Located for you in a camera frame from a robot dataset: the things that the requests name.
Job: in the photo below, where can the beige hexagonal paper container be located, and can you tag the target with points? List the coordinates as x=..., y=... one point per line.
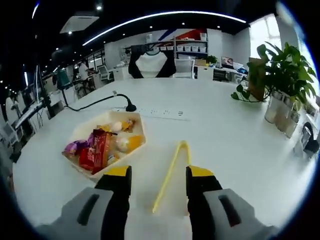
x=82, y=127

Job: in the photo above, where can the white mesh office chair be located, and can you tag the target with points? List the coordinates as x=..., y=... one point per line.
x=105, y=72

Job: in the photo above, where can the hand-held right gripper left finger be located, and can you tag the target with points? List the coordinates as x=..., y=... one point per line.
x=95, y=215

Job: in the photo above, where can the yellow food tongs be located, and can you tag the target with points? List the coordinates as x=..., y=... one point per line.
x=168, y=175

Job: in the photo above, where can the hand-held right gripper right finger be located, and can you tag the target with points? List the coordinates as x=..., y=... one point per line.
x=220, y=215

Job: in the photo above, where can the brown small snack packet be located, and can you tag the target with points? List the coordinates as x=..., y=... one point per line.
x=130, y=125

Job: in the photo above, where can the pile of red snack packets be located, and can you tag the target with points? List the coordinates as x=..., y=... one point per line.
x=96, y=150

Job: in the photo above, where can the small open laptop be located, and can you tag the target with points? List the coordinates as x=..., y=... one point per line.
x=227, y=62

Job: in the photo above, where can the white power strip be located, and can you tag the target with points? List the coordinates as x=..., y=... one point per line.
x=160, y=111

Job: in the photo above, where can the white ceiling light strip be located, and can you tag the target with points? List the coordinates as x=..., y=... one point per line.
x=190, y=12

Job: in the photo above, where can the ceiling air conditioner vent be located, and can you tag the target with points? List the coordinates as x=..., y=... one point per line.
x=80, y=23

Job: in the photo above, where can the orange candy food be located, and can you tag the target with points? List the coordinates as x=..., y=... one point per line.
x=136, y=142

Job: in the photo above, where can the teal garment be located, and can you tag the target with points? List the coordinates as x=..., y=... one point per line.
x=63, y=77

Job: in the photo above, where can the purple snack packet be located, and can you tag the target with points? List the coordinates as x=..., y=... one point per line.
x=76, y=147

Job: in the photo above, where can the shelf with white bins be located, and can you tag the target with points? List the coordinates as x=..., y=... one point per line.
x=190, y=47

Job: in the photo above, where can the green potted plant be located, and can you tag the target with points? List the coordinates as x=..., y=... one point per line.
x=287, y=67

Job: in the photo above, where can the small green plant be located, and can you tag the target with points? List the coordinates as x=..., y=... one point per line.
x=212, y=59

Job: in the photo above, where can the black white office chair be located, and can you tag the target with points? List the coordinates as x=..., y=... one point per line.
x=151, y=63

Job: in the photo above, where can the brown cardboard sheet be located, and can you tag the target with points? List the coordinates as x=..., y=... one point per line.
x=256, y=80

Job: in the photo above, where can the white low cabinet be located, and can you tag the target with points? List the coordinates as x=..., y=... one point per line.
x=203, y=73

